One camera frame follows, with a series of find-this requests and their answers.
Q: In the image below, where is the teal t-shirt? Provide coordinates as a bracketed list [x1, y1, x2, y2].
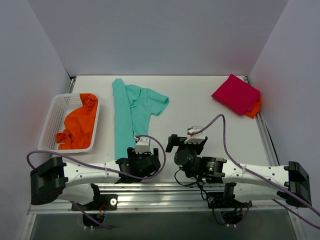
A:
[112, 78, 170, 160]

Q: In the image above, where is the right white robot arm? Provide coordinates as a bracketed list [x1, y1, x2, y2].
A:
[165, 134, 312, 208]

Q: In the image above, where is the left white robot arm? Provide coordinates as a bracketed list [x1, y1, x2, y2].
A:
[30, 147, 162, 212]

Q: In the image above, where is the orange t-shirt in basket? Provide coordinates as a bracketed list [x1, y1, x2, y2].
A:
[55, 93, 99, 150]

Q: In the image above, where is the folded magenta t-shirt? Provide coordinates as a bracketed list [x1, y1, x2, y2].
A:
[211, 74, 261, 116]

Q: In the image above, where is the folded orange t-shirt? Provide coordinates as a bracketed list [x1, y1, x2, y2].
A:
[244, 96, 262, 119]

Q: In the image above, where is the white plastic basket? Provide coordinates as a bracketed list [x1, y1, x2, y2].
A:
[37, 93, 101, 154]

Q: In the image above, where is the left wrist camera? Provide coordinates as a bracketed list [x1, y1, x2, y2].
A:
[135, 135, 150, 154]

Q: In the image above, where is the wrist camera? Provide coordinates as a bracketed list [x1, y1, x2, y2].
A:
[135, 135, 150, 154]
[184, 126, 206, 144]

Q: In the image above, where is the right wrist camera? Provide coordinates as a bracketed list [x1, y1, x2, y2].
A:
[184, 126, 206, 144]

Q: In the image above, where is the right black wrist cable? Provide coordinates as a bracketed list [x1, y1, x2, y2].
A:
[174, 168, 208, 201]

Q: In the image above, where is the aluminium mounting rail frame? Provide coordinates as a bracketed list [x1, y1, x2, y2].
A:
[21, 183, 306, 240]

